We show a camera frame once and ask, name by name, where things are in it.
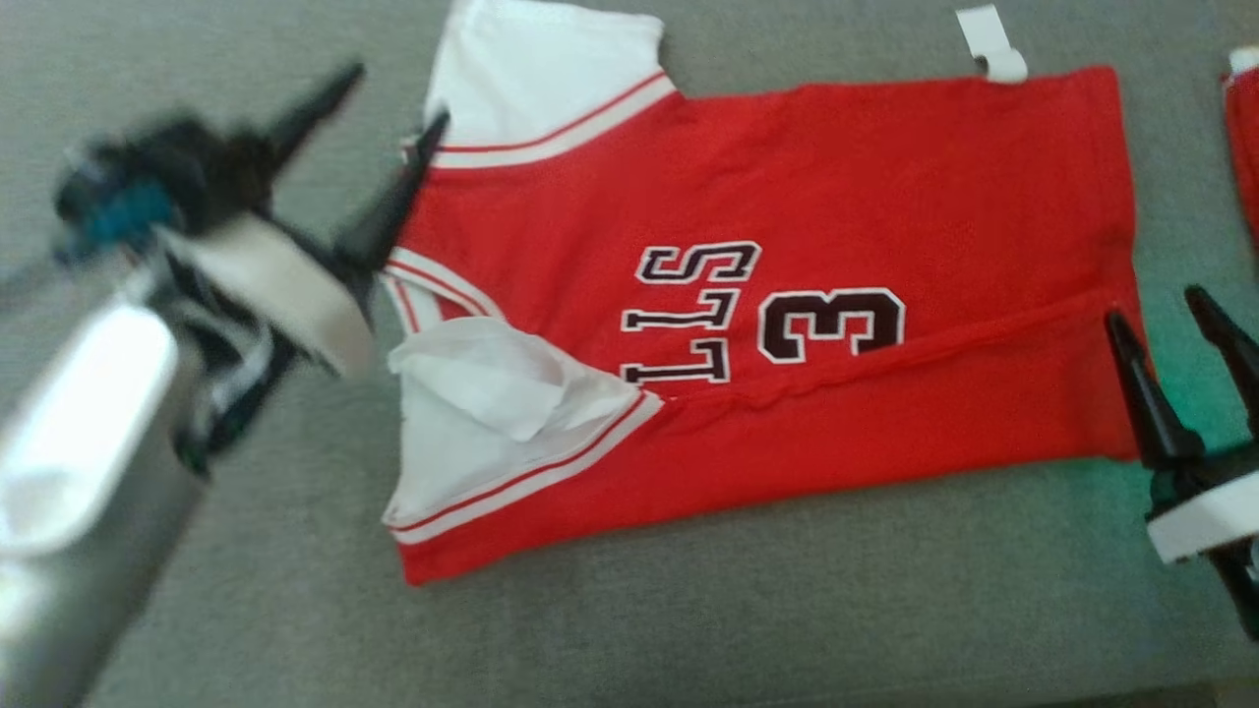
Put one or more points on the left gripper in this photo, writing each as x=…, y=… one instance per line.
x=266, y=275

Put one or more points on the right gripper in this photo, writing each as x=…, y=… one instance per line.
x=1210, y=511

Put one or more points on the red garment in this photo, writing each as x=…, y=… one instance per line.
x=1244, y=147

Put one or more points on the red jersey with Bulls print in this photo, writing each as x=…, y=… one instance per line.
x=885, y=197

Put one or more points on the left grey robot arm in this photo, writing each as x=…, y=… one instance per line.
x=89, y=433

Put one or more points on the grey fabric sofa seat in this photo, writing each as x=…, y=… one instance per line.
x=689, y=639

